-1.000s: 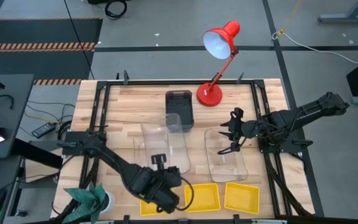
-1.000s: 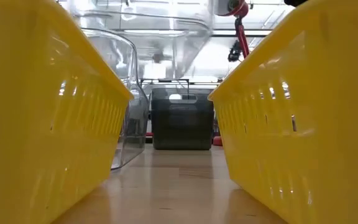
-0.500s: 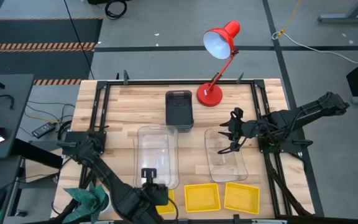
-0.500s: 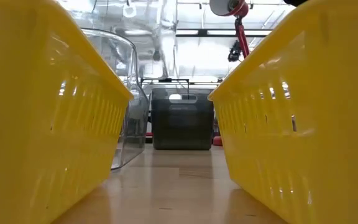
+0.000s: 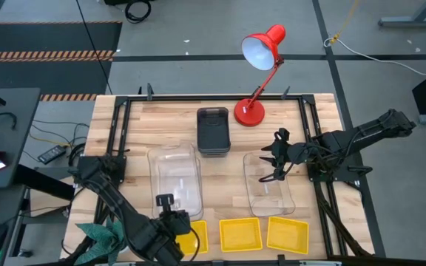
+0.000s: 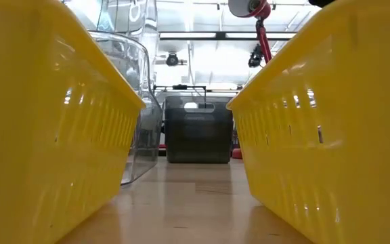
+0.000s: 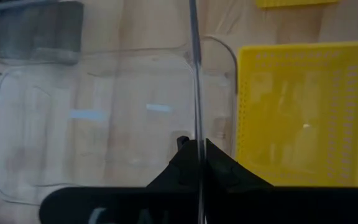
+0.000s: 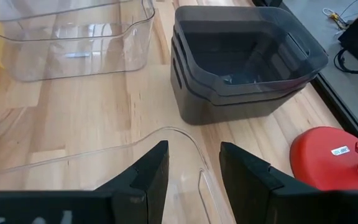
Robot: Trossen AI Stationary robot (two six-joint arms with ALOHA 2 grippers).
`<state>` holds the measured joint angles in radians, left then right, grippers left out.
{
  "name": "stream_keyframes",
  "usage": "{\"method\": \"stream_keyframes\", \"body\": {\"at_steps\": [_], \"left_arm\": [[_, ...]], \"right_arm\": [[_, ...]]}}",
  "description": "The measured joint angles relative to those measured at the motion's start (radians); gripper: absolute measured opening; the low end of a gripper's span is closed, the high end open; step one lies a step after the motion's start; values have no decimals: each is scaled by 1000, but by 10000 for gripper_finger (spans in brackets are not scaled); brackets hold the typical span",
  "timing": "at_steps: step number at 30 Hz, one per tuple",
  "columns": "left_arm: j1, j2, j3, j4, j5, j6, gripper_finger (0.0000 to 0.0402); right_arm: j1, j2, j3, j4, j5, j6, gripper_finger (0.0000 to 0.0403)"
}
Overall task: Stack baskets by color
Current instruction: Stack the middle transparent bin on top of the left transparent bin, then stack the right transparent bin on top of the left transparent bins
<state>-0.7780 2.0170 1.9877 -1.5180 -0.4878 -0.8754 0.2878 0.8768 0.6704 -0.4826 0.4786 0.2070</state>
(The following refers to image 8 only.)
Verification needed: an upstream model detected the black cable loop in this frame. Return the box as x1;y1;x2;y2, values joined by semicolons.
333;48;358;75

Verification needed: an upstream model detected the clear plastic basket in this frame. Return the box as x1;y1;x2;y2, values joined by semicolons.
0;0;155;63
0;126;236;224
0;17;156;83

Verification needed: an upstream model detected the white and yellow cable plug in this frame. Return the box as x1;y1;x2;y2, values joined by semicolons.
321;7;351;30

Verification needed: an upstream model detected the red round plastic base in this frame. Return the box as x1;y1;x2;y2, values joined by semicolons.
290;126;358;192

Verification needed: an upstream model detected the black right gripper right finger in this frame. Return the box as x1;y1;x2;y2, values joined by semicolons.
218;141;358;224

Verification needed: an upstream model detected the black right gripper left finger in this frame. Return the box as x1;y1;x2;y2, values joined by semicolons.
0;139;170;224

